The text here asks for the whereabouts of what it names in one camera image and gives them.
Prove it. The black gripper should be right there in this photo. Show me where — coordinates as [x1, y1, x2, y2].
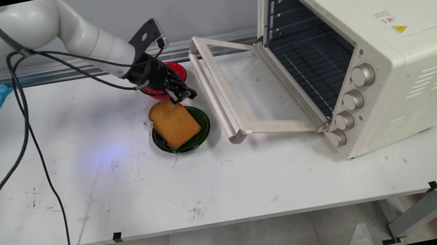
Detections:
[124, 52, 199, 112]

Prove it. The red bowl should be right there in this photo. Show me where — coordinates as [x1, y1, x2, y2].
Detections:
[136, 59, 191, 104]

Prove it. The toasted bread slice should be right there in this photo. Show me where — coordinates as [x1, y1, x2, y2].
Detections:
[146, 94, 205, 154]

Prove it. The glass oven door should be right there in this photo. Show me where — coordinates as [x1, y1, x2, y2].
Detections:
[186, 17, 332, 151]

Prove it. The dark green plate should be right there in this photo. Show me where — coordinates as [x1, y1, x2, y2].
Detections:
[148, 102, 215, 158]

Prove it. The metal oven rack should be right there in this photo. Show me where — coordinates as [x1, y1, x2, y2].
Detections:
[266, 23, 364, 126]

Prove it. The silver oven knob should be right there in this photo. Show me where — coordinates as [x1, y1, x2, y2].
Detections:
[333, 109, 356, 132]
[341, 87, 366, 112]
[327, 128, 349, 149]
[350, 62, 378, 89]

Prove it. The cream toaster oven body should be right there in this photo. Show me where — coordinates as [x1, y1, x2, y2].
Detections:
[251, 0, 437, 171]

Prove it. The white oven label sticker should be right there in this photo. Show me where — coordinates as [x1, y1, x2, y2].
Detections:
[374, 8, 397, 26]

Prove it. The yellow warning sticker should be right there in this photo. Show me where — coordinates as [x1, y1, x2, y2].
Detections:
[391, 23, 409, 35]

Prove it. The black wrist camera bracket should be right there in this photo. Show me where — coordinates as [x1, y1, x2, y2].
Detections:
[125, 16, 171, 59]

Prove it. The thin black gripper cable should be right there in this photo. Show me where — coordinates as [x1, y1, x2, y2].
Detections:
[29, 32, 151, 107]
[31, 28, 168, 84]

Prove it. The aluminium wall rail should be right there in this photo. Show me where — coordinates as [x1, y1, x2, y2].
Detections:
[0, 27, 262, 92]

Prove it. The black cable strap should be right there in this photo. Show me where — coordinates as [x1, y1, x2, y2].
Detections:
[0, 8, 34, 62]

